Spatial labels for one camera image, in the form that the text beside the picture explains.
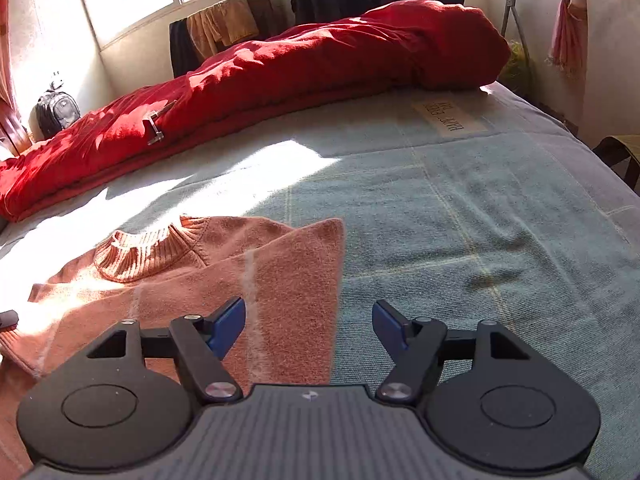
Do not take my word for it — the grey metal clip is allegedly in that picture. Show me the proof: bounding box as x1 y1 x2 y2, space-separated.
142 100 178 147

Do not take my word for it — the pink knit sweater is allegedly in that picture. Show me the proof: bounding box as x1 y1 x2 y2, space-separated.
0 215 347 478

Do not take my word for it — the mustard yellow cloth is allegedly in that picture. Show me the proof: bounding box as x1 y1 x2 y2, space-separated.
186 0 260 61

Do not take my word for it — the grey backpack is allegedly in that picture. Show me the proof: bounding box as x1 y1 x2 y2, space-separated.
35 80 82 140

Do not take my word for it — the red quilt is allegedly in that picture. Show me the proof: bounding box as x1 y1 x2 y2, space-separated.
0 0 512 223

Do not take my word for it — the black draped cloth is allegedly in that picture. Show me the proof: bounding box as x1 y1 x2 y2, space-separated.
169 17 201 78

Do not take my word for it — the yellow plastic bag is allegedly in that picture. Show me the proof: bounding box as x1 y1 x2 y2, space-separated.
500 40 533 91

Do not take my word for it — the wooden headboard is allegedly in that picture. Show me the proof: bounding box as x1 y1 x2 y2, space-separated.
0 110 36 158

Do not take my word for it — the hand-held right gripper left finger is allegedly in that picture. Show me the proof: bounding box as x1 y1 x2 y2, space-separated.
87 296 248 403

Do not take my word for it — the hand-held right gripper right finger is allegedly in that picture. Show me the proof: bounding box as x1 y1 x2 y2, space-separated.
372 300 531 403

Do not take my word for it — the brown draped cloth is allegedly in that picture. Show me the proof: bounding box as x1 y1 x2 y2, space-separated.
247 0 291 41

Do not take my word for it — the orange striped curtain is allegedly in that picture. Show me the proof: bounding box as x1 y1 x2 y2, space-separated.
0 0 21 121

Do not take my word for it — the black framed stool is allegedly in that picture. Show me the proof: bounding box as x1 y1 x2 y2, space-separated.
591 134 640 188

